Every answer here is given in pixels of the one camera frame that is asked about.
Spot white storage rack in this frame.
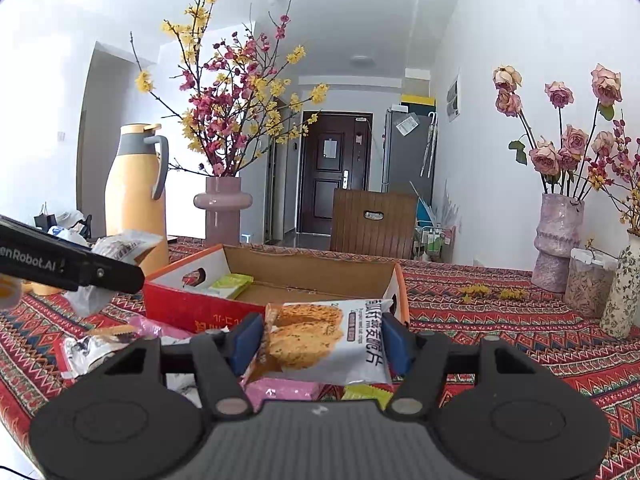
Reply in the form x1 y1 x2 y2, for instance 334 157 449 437
412 180 458 263

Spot red and yellow berry branches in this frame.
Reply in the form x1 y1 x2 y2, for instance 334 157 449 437
585 120 640 237

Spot pile of mixed packets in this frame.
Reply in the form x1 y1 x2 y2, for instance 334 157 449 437
55 312 396 407

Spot dark brown door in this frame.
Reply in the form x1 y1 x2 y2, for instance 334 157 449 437
297 112 373 236

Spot textured pink vase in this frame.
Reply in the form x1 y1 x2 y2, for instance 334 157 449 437
531 192 586 294

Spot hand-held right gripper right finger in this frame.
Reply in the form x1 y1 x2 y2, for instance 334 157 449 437
382 317 551 418

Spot red cardboard box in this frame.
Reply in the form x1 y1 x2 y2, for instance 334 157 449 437
144 244 411 336

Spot hanging clear umbrella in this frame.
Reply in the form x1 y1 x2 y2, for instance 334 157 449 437
420 112 440 178

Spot black bag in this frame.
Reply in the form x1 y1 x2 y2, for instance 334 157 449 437
34 203 93 241

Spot glass jar with white lid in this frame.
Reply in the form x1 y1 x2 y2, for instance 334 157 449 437
564 247 621 320

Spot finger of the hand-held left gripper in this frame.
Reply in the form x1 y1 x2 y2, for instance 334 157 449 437
62 242 147 294

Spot smooth pink vase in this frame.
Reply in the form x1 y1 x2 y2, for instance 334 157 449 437
193 176 251 247

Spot grey refrigerator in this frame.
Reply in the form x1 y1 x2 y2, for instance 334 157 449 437
382 106 437 196

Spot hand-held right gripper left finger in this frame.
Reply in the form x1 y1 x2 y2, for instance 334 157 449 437
85 312 266 418

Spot white plastic bag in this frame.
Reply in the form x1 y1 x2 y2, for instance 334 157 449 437
47 210 93 251

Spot white cookie snack packet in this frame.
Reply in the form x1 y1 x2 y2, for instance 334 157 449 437
245 299 396 386

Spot brown wooden chair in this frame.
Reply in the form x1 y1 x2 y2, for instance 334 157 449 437
330 188 418 261

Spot pink snack packet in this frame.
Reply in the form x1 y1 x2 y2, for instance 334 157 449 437
242 379 323 402

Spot yellow thermos jug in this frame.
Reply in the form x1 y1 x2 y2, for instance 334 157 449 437
104 123 170 273

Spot pink and yellow blossom branches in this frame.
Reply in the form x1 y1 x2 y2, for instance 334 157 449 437
131 0 331 178

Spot fallen yellow petals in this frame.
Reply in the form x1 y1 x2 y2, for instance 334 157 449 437
460 284 528 303

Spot green snack packet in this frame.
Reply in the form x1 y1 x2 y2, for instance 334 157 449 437
209 273 254 301

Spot dried pink roses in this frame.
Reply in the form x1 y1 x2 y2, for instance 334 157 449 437
492 63 623 196

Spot floral patterned vase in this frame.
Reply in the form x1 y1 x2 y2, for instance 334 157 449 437
599 232 640 340

